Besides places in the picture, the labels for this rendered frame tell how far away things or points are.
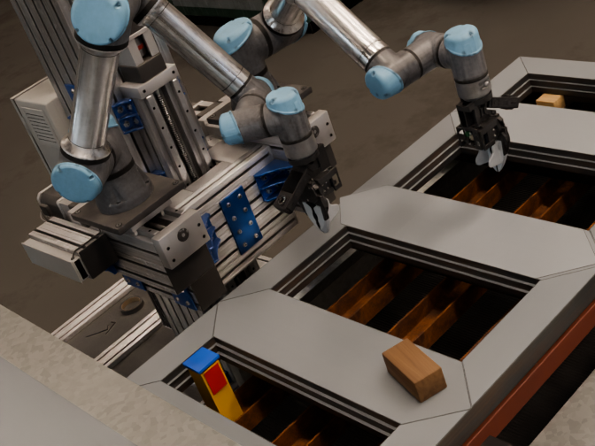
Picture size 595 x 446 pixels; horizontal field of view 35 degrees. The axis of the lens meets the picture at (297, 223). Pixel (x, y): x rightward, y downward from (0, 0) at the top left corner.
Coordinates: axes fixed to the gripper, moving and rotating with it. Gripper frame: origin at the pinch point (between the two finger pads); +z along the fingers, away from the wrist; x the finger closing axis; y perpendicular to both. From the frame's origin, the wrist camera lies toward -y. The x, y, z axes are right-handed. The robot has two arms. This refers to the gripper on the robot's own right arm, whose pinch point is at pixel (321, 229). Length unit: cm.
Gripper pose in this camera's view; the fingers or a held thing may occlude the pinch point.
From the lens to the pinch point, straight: 223.0
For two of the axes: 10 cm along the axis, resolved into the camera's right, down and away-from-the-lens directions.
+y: 6.9, -5.5, 4.8
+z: 3.1, 8.1, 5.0
